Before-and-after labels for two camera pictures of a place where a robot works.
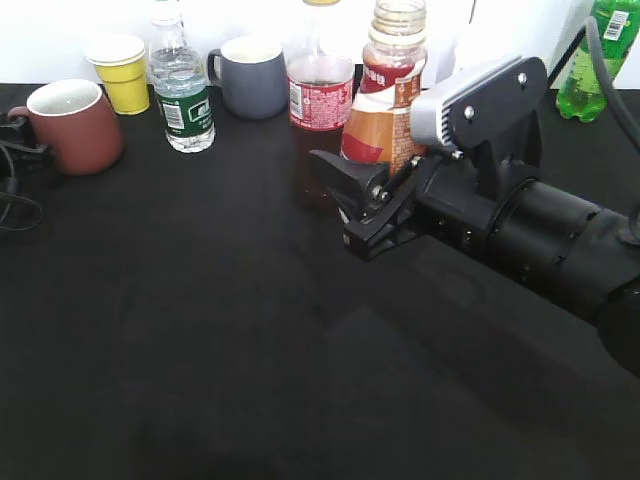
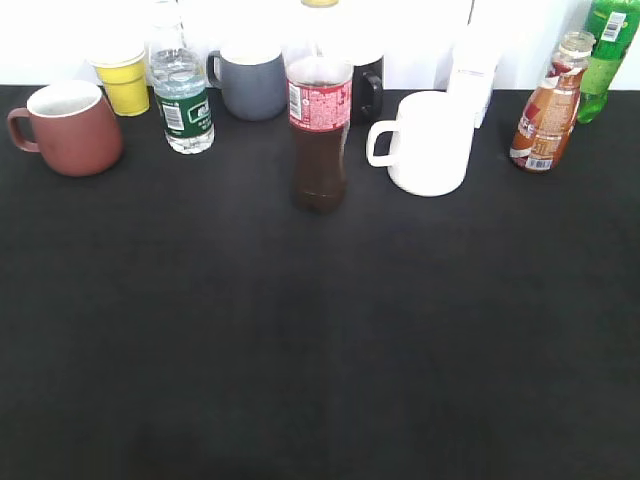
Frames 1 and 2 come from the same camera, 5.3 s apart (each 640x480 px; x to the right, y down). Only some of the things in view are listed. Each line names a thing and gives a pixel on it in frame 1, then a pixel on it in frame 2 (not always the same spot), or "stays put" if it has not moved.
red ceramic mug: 76,123 stays put
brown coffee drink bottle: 378,124 → 546,126
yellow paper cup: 121,63 stays put
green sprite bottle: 583,94 stays put
